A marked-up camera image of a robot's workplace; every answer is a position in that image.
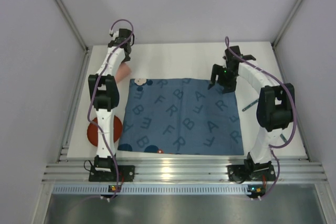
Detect perforated cable duct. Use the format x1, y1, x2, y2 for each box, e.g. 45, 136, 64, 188
52, 184, 263, 195

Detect aluminium frame post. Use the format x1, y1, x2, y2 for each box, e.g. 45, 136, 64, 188
271, 0, 305, 49
53, 0, 88, 52

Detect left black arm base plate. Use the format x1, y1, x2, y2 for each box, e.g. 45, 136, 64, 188
88, 165, 135, 182

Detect aluminium mounting rail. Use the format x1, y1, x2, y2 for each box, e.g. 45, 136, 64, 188
42, 156, 327, 184

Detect red plastic plate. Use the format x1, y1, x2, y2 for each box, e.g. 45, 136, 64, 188
87, 116, 122, 147

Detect left aluminium frame post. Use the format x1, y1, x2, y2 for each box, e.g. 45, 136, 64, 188
53, 0, 88, 52

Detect green-handled fork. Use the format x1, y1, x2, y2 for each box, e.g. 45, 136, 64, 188
242, 99, 259, 112

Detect blue letter-print cloth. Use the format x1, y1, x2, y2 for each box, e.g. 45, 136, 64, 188
118, 78, 244, 156

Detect pink plastic cup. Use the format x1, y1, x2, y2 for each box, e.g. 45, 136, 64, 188
115, 63, 131, 83

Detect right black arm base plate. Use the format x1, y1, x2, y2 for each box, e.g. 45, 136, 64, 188
227, 165, 276, 184

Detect right aluminium frame post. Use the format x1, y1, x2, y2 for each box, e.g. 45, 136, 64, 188
271, 0, 305, 49

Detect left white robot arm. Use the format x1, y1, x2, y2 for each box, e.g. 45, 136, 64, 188
88, 28, 134, 174

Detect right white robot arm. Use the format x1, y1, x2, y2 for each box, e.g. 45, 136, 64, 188
208, 46, 296, 184

